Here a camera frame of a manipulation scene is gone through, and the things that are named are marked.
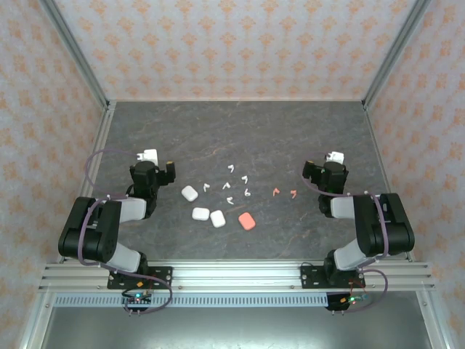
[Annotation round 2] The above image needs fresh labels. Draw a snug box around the grey metal panel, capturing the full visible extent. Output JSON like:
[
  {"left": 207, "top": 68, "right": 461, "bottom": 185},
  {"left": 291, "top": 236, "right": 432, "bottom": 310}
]
[{"left": 39, "top": 307, "right": 429, "bottom": 349}]

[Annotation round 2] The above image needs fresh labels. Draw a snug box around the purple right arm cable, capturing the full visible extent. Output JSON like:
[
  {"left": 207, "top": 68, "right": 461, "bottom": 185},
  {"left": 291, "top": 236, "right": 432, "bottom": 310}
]
[{"left": 303, "top": 151, "right": 392, "bottom": 314}]

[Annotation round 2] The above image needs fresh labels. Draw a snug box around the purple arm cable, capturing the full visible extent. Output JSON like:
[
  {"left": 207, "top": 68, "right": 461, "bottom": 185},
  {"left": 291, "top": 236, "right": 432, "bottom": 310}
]
[
  {"left": 77, "top": 148, "right": 174, "bottom": 316},
  {"left": 303, "top": 151, "right": 392, "bottom": 314}
]

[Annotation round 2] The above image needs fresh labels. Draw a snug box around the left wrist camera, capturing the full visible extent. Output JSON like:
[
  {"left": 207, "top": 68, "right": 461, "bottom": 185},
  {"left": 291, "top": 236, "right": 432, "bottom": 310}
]
[{"left": 137, "top": 148, "right": 160, "bottom": 167}]

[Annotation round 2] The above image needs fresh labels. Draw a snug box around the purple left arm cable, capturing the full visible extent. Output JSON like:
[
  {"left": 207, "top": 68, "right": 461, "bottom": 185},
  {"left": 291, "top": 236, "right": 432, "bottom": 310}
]
[{"left": 77, "top": 148, "right": 174, "bottom": 316}]

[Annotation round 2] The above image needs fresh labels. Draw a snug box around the aluminium side rail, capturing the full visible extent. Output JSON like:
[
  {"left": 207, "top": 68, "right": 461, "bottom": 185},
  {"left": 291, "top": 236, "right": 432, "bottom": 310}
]
[
  {"left": 17, "top": 100, "right": 118, "bottom": 349},
  {"left": 363, "top": 100, "right": 450, "bottom": 349}
]

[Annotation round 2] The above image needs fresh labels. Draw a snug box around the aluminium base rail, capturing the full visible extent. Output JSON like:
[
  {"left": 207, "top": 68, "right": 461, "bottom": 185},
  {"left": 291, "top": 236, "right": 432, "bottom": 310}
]
[{"left": 38, "top": 260, "right": 437, "bottom": 292}]

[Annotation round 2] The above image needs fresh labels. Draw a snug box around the aluminium corner post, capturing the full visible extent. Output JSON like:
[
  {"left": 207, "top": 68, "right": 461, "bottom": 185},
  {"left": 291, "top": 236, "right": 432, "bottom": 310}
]
[
  {"left": 38, "top": 0, "right": 117, "bottom": 110},
  {"left": 362, "top": 0, "right": 433, "bottom": 110}
]

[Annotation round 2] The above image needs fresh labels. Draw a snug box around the slotted grey cable duct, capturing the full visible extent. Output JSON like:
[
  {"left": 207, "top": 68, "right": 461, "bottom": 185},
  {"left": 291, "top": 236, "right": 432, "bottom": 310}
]
[{"left": 53, "top": 294, "right": 330, "bottom": 309}]

